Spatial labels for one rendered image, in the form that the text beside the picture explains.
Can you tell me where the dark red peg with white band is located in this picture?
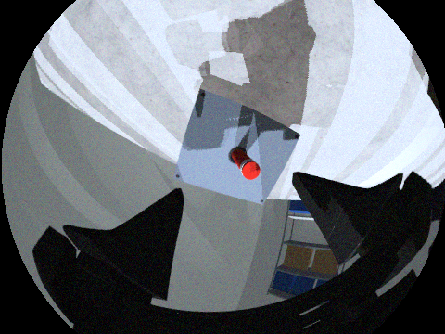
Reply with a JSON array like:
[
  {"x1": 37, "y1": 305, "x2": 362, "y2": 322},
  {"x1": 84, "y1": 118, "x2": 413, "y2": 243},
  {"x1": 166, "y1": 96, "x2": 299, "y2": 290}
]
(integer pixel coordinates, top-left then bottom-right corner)
[{"x1": 231, "y1": 149, "x2": 261, "y2": 179}]

